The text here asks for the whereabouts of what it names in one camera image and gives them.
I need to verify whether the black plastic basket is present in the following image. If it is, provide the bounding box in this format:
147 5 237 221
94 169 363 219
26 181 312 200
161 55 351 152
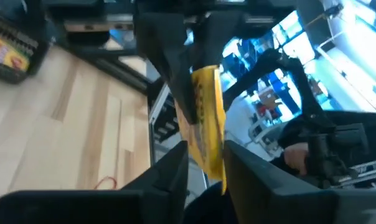
0 9 50 85

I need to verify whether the person's hand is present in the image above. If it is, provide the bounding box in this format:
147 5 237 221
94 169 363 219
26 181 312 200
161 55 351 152
283 141 310 175

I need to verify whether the black leader arm handle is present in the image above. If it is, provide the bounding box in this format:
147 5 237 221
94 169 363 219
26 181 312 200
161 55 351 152
301 123 371 189

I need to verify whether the black aluminium table frame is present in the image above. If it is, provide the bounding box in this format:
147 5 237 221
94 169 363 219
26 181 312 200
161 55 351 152
63 18 335 125

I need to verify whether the person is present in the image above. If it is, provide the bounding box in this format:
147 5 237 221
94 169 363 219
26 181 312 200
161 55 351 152
270 111 335 170

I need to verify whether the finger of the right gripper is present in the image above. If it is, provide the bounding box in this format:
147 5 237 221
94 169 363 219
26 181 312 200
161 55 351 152
202 14 247 68
134 12 198 126

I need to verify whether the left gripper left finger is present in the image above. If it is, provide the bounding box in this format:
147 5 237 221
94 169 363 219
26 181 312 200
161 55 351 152
0 139 189 224

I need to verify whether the Crayola crayon box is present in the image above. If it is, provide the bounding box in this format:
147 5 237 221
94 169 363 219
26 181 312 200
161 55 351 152
174 64 228 195
0 32 32 74

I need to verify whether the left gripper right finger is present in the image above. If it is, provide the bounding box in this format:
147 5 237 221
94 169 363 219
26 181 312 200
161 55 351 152
223 139 376 224

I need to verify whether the red rubber band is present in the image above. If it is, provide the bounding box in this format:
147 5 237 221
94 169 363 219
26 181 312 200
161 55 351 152
93 175 118 190

